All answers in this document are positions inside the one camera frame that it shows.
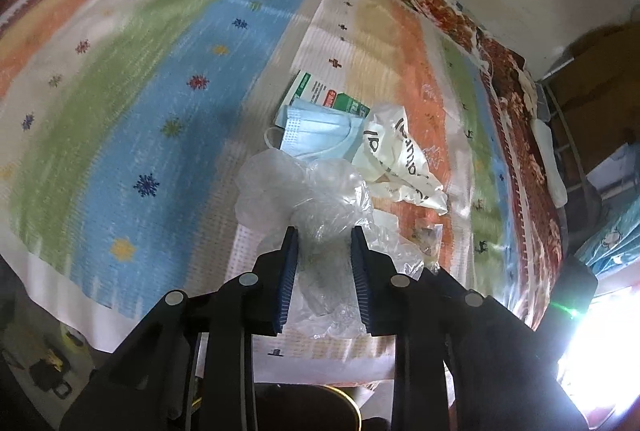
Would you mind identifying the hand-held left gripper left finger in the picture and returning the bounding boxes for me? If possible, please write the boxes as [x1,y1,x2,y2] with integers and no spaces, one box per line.
[60,226,301,431]

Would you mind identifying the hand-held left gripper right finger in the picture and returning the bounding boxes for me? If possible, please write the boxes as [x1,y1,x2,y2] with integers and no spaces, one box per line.
[350,226,590,431]

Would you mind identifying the small clear packet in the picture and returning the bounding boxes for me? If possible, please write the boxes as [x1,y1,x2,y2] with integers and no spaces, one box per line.
[415,223,443,257]

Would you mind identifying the clear plastic bag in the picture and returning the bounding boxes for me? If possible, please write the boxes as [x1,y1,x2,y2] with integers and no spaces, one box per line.
[235,148,426,338]

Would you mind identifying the cream printed plastic bag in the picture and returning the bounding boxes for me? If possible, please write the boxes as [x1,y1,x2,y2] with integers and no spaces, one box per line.
[352,104,448,214]

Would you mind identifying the dark brown gold-rimmed bin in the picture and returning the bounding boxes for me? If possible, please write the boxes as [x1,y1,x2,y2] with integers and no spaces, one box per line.
[255,383,362,431]

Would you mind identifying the blue face mask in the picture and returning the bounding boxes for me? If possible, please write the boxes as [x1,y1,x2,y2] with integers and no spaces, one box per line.
[265,104,366,162]

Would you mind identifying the green white cardboard box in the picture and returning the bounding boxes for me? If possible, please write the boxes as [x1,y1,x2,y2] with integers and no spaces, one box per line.
[287,70,371,117]

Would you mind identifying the blue cartoon print cloth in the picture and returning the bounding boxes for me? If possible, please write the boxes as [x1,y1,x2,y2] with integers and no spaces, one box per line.
[575,206,640,272]

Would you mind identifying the light blue shirt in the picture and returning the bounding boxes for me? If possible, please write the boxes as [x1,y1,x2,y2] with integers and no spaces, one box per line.
[587,146,636,192]

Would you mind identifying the white towel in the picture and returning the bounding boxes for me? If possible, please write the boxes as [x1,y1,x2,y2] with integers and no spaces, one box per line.
[530,116,568,207]

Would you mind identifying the metal rack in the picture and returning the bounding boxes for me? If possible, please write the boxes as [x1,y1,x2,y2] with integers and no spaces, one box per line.
[540,56,601,192]

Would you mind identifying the brown hanging garment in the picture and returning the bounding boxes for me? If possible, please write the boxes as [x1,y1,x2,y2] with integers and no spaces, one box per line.
[550,26,640,172]

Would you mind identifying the striped colourful mat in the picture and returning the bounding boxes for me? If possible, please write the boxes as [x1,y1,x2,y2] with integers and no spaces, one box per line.
[0,0,521,362]

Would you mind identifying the brown floral blanket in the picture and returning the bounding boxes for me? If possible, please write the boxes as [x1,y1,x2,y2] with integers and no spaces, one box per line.
[0,0,568,332]

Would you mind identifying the black yellow object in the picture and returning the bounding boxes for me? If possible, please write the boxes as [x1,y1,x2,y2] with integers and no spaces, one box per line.
[30,331,86,399]

